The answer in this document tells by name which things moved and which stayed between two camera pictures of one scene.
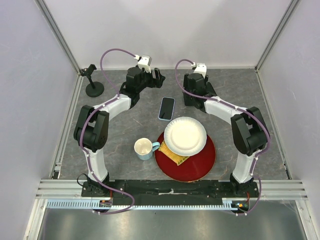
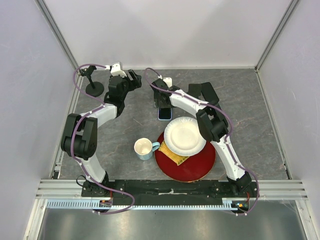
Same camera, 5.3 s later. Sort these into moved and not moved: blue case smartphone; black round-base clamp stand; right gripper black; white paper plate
Moved: right gripper black
Not moved: white paper plate; black round-base clamp stand; blue case smartphone
